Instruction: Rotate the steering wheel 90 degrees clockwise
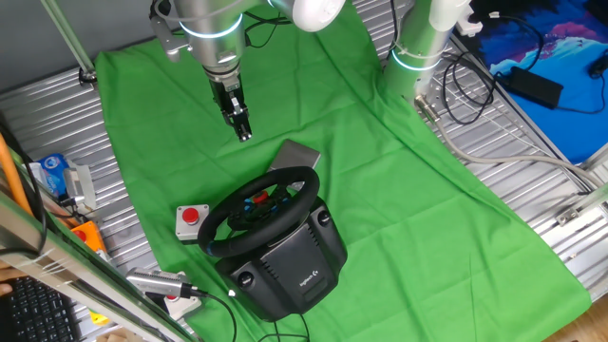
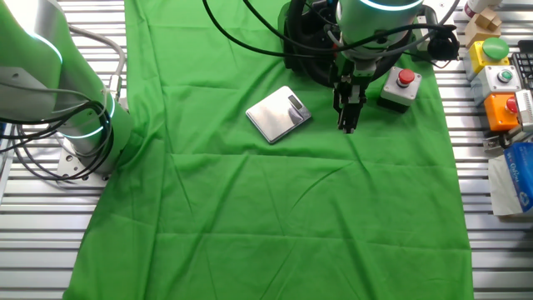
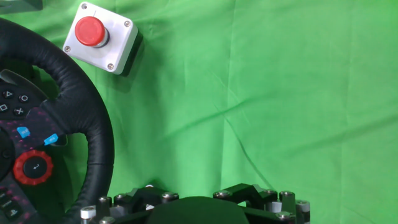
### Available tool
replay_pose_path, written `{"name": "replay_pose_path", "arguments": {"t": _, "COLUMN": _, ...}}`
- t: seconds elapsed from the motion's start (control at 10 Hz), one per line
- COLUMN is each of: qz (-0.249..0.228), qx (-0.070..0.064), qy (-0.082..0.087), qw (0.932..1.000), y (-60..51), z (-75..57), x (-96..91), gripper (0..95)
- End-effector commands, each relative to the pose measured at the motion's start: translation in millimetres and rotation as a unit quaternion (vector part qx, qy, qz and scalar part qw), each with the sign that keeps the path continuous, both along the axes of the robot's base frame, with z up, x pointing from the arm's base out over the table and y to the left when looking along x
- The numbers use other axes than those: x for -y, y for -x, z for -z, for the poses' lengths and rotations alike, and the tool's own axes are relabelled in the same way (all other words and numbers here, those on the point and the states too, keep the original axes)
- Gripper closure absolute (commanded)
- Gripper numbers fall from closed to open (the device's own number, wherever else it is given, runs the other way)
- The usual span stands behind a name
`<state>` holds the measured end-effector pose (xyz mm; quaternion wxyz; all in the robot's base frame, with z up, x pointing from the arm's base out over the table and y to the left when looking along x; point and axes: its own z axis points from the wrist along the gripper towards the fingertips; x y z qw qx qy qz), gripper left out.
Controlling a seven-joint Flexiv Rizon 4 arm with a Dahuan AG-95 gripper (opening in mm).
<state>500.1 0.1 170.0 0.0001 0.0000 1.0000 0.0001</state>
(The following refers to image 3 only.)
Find green cloth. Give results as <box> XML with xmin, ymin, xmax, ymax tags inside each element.
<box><xmin>0</xmin><ymin>0</ymin><xmax>398</xmax><ymax>224</ymax></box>

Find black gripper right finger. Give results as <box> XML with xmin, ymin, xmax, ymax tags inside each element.
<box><xmin>213</xmin><ymin>182</ymin><xmax>312</xmax><ymax>224</ymax></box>

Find white box red button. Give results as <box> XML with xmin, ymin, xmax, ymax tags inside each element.
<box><xmin>62</xmin><ymin>1</ymin><xmax>144</xmax><ymax>77</ymax></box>

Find black leather steering wheel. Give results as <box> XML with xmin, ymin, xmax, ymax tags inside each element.
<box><xmin>0</xmin><ymin>17</ymin><xmax>115</xmax><ymax>224</ymax></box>

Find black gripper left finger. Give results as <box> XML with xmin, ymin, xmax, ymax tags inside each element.
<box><xmin>80</xmin><ymin>185</ymin><xmax>180</xmax><ymax>224</ymax></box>

